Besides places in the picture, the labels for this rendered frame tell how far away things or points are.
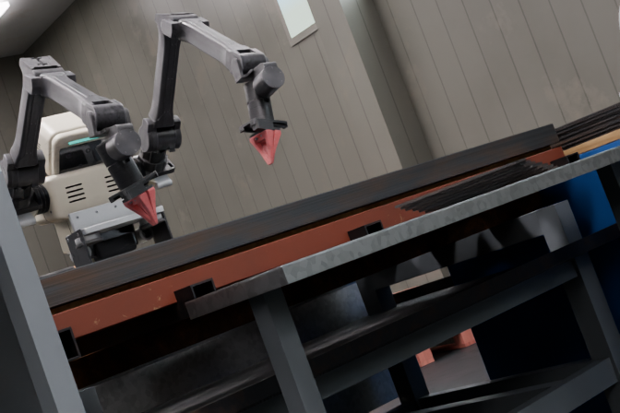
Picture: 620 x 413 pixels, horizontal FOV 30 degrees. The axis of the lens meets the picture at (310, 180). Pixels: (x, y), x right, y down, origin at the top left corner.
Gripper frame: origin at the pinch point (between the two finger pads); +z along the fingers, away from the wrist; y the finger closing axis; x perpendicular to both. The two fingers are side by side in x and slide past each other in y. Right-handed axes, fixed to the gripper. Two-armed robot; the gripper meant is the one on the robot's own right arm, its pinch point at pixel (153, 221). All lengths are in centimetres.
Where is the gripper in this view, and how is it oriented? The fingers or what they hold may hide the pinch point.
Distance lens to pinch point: 248.7
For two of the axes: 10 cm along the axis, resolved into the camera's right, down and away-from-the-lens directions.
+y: 6.0, -4.2, 6.8
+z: 4.9, 8.7, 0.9
